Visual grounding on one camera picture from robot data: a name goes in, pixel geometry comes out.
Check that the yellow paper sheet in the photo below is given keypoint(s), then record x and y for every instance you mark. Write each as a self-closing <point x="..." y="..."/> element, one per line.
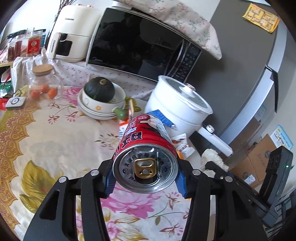
<point x="261" y="16"/>

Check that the white pot lid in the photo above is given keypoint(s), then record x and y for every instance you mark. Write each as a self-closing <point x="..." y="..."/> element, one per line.
<point x="185" y="92"/>

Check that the dark green pumpkin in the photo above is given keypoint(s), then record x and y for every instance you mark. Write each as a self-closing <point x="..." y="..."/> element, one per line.
<point x="99" y="89"/>

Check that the black microwave oven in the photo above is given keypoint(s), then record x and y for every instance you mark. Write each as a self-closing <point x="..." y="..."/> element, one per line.
<point x="138" y="41"/>

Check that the green ceramic spoon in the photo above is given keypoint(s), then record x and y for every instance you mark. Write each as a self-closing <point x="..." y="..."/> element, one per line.
<point x="121" y="113"/>

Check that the white air fryer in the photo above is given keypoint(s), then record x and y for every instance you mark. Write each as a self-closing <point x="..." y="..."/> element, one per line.
<point x="76" y="23"/>

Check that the red label jar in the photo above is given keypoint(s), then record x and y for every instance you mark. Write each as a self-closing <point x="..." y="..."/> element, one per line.
<point x="34" y="46"/>

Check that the cardboard box with white label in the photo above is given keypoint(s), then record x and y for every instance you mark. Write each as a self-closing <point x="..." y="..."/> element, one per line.
<point x="245" y="171"/>

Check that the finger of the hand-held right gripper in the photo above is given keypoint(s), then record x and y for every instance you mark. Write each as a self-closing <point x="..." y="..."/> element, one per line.
<point x="217" y="167"/>

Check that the grey refrigerator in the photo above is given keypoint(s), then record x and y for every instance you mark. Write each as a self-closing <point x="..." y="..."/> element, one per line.
<point x="235" y="58"/>

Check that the white round-button device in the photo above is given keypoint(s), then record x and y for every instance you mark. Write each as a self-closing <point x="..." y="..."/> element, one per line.
<point x="16" y="102"/>

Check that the blue and white carton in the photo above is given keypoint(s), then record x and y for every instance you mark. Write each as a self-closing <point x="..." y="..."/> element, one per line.
<point x="161" y="115"/>

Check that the blue and white printed box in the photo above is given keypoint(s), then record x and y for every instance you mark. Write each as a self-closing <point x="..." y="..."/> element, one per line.
<point x="282" y="138"/>

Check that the clear jar with red contents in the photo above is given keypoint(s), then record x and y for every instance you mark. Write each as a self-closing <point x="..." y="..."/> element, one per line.
<point x="18" y="47"/>
<point x="10" y="51"/>

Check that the red drink can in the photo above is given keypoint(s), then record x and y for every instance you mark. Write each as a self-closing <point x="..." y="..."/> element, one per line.
<point x="143" y="139"/>

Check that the crumpled white tissue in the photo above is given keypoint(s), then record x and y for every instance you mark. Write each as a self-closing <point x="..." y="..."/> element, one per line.
<point x="212" y="157"/>

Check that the wooden stick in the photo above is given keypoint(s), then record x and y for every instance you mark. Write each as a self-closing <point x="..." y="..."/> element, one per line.
<point x="131" y="109"/>

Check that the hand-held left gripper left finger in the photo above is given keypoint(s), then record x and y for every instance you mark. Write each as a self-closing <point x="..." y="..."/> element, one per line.
<point x="108" y="185"/>

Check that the white electric pot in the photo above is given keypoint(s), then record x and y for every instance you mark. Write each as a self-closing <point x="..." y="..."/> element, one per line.
<point x="175" y="113"/>

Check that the plain brown cardboard box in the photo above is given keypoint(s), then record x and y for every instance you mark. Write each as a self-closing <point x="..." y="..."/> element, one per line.
<point x="245" y="129"/>

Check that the red and white snack wrapper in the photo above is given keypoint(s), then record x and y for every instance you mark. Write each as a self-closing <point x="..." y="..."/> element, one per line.
<point x="185" y="148"/>

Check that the small orange fruit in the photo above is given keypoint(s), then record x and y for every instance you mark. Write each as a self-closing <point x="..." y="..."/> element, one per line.
<point x="44" y="88"/>
<point x="52" y="92"/>
<point x="34" y="94"/>

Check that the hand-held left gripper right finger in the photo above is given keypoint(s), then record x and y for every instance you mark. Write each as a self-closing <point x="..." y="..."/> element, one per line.
<point x="181" y="185"/>

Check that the white flower-print bowl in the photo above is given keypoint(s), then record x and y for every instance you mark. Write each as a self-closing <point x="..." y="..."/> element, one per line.
<point x="104" y="107"/>

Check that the glass jar with wooden lid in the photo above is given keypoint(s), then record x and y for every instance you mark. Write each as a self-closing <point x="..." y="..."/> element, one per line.
<point x="46" y="78"/>

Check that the floral dust cover cloth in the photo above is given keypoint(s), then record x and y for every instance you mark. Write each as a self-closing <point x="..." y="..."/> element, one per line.
<point x="185" y="18"/>

